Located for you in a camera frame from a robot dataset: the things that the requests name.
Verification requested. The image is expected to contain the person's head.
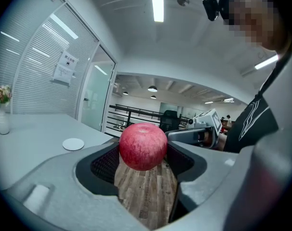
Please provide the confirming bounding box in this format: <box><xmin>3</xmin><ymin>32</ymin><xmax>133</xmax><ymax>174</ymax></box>
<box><xmin>218</xmin><ymin>0</ymin><xmax>292</xmax><ymax>53</ymax></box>

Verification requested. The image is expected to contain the white document sheet holder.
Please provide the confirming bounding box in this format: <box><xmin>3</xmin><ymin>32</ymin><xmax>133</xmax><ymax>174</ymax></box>
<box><xmin>52</xmin><ymin>64</ymin><xmax>75</xmax><ymax>87</ymax></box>

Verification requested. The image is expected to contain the person's black t-shirt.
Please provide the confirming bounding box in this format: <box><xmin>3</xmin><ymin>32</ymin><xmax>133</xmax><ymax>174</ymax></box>
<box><xmin>223</xmin><ymin>93</ymin><xmax>279</xmax><ymax>154</ymax></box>

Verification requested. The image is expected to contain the black neck strap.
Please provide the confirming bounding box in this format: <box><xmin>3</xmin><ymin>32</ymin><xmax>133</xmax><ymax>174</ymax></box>
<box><xmin>255</xmin><ymin>36</ymin><xmax>292</xmax><ymax>101</ymax></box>

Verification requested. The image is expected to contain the white plate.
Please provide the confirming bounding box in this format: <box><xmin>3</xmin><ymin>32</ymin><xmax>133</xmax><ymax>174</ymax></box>
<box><xmin>62</xmin><ymin>138</ymin><xmax>85</xmax><ymax>151</ymax></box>

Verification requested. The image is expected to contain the black metal railing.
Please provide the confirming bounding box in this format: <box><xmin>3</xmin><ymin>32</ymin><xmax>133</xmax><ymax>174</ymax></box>
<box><xmin>106</xmin><ymin>103</ymin><xmax>193</xmax><ymax>135</ymax></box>

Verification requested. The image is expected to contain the red apple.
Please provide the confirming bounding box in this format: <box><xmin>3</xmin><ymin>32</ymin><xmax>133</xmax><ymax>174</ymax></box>
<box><xmin>119</xmin><ymin>123</ymin><xmax>169</xmax><ymax>171</ymax></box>

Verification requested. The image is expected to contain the long ceiling light strip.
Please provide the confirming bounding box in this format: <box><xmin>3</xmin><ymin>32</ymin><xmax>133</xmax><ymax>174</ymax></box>
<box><xmin>254</xmin><ymin>54</ymin><xmax>279</xmax><ymax>70</ymax></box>
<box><xmin>149</xmin><ymin>0</ymin><xmax>165</xmax><ymax>23</ymax></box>

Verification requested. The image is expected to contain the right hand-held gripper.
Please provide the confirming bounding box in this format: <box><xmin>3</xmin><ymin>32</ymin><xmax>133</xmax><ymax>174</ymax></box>
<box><xmin>165</xmin><ymin>108</ymin><xmax>224</xmax><ymax>150</ymax></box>

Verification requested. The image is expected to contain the pink flower bouquet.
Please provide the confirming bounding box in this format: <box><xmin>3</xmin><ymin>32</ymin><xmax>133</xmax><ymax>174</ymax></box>
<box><xmin>0</xmin><ymin>85</ymin><xmax>13</xmax><ymax>107</ymax></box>

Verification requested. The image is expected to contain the black head camera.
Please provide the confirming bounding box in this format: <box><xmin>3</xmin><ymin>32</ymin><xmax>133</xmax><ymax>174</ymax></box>
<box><xmin>202</xmin><ymin>0</ymin><xmax>220</xmax><ymax>22</ymax></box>

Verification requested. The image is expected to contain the frosted glass door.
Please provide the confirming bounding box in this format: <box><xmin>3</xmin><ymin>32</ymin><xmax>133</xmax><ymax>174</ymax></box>
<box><xmin>80</xmin><ymin>44</ymin><xmax>117</xmax><ymax>132</ymax></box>

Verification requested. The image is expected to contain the black office chair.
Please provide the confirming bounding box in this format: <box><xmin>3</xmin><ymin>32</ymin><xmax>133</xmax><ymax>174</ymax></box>
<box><xmin>159</xmin><ymin>110</ymin><xmax>182</xmax><ymax>133</ymax></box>

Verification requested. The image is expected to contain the person's right forearm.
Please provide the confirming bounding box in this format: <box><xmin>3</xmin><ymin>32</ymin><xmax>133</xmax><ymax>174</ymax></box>
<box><xmin>217</xmin><ymin>133</ymin><xmax>229</xmax><ymax>152</ymax></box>

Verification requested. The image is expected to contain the white paper sign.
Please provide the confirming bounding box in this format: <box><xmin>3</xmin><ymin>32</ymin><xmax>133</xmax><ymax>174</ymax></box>
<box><xmin>57</xmin><ymin>50</ymin><xmax>80</xmax><ymax>68</ymax></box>

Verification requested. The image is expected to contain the white ribbed vase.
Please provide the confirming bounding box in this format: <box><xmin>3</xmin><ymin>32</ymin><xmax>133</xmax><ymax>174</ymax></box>
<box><xmin>0</xmin><ymin>105</ymin><xmax>11</xmax><ymax>135</ymax></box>

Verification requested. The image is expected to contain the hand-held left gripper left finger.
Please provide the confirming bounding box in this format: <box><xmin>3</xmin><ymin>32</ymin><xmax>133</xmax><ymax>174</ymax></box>
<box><xmin>1</xmin><ymin>140</ymin><xmax>151</xmax><ymax>231</ymax></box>

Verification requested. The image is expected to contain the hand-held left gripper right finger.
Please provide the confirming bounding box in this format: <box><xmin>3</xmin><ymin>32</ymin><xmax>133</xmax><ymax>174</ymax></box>
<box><xmin>160</xmin><ymin>141</ymin><xmax>257</xmax><ymax>231</ymax></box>

